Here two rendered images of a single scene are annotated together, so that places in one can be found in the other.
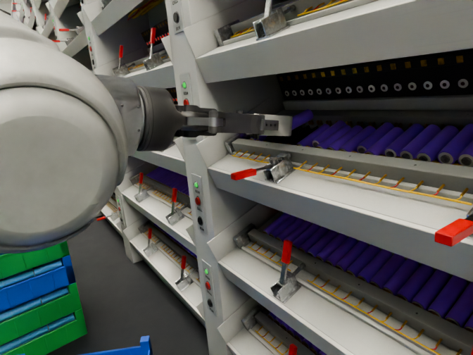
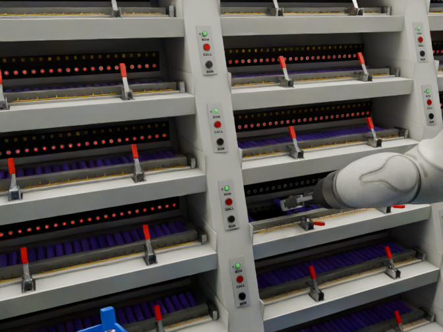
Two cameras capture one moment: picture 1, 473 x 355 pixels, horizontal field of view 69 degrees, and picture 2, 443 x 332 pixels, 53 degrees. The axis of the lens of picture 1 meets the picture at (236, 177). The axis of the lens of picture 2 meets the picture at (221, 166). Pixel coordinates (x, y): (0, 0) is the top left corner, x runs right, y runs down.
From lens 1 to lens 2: 125 cm
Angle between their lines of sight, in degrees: 80
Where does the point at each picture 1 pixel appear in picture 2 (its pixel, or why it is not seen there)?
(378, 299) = (347, 269)
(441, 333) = (368, 264)
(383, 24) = (354, 156)
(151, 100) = not seen: hidden behind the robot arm
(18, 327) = not seen: outside the picture
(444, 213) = (372, 213)
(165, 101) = not seen: hidden behind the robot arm
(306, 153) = (312, 213)
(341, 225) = (349, 232)
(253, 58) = (294, 167)
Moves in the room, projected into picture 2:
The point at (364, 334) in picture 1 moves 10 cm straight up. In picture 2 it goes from (355, 284) to (350, 249)
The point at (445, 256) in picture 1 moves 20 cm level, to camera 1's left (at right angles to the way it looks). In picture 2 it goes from (382, 223) to (395, 236)
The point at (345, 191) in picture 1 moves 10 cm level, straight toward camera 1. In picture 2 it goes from (342, 219) to (378, 217)
